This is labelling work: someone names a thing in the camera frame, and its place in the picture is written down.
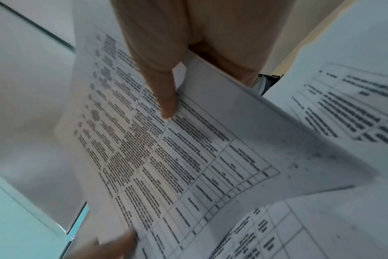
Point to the person's left hand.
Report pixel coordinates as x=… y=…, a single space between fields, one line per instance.
x=111 y=249

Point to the person's right hand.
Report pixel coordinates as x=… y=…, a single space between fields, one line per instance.
x=197 y=25

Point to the black mesh paper tray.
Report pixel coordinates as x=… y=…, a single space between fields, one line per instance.
x=270 y=81

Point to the paper stack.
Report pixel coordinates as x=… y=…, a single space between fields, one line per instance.
x=197 y=151

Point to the pile of printed papers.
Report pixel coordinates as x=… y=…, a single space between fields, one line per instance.
x=357 y=101

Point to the window with black frame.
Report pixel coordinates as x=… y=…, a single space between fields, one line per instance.
x=21 y=227

